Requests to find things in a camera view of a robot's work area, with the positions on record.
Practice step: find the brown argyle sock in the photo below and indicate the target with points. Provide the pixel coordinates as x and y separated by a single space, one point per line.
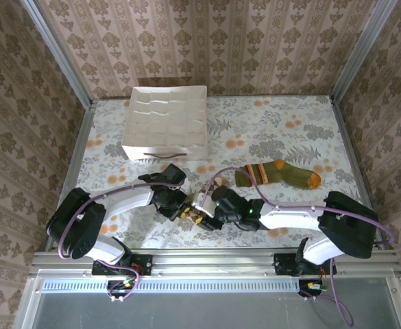
220 182

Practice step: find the green striped sock orange toe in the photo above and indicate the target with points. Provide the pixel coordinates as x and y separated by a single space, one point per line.
275 176

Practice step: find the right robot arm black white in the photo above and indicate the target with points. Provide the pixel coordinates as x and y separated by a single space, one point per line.
351 226

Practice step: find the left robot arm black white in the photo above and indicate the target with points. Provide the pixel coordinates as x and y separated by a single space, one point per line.
80 233

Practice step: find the white divided organizer box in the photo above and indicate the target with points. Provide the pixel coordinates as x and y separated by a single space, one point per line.
166 116

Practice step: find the floral patterned table cover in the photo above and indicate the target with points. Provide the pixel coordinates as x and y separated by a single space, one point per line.
272 113

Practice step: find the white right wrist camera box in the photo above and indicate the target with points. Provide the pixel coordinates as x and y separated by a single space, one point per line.
200 200

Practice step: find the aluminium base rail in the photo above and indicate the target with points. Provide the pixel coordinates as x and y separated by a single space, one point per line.
214 262

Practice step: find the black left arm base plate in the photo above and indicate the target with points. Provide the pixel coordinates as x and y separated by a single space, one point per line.
145 264

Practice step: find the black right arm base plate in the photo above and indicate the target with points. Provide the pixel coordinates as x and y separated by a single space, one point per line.
280 264

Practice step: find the grey lower enclosure panel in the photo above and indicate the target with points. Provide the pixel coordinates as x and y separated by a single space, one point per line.
203 312

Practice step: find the aluminium side rail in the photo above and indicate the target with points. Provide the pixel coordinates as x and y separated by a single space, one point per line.
346 137
83 130

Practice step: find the aluminium corner post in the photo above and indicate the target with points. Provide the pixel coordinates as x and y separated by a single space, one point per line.
362 51
58 51

